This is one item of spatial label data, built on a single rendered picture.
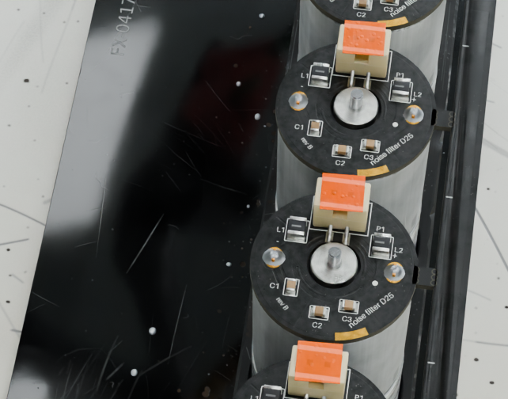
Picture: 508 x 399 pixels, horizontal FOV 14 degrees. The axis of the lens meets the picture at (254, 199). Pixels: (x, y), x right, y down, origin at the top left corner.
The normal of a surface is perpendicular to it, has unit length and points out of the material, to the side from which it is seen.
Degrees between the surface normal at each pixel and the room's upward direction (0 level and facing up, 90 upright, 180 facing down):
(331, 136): 0
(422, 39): 90
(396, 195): 90
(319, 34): 90
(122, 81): 0
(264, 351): 90
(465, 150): 0
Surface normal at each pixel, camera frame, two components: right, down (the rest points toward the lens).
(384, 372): 0.70, 0.62
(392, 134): 0.00, -0.50
